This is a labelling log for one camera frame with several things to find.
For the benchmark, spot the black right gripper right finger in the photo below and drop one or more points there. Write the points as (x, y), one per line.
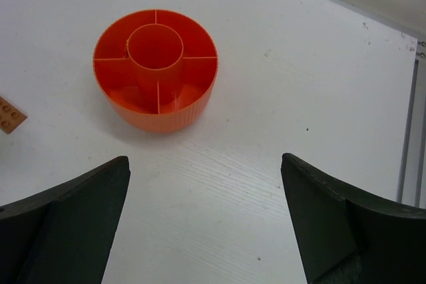
(348, 235)

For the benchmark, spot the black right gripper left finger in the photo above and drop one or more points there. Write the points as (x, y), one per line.
(65, 234)

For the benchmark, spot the brown flat lego plate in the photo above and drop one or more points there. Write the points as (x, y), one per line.
(11, 117)

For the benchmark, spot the orange round divided container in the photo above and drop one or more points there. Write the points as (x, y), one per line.
(157, 68)

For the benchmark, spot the aluminium rail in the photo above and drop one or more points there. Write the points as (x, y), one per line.
(411, 183)

